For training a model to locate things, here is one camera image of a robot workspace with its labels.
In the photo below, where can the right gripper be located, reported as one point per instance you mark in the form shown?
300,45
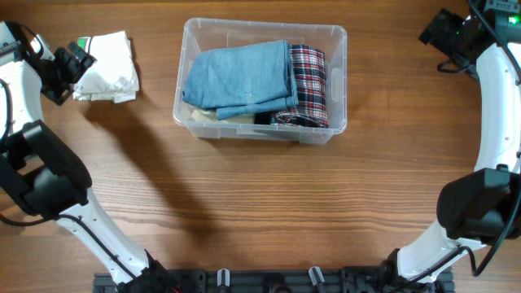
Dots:
449,23

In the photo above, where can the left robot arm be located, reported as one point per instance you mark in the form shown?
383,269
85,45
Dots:
43,176

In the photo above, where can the plaid shirt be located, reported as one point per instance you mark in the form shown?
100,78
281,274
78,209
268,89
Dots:
309,67

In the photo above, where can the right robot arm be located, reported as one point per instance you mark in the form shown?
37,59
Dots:
477,213

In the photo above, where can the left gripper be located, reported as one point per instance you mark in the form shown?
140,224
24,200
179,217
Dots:
77,69

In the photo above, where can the black garment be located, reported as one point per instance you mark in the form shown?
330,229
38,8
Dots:
265,118

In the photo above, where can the white garment green tag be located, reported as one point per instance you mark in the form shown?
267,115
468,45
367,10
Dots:
113,75

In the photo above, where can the clear plastic storage bin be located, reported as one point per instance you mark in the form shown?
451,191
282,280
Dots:
201,34

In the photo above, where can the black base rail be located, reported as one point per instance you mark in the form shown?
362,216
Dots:
345,280

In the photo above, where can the blue towel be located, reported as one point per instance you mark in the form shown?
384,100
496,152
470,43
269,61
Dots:
242,80

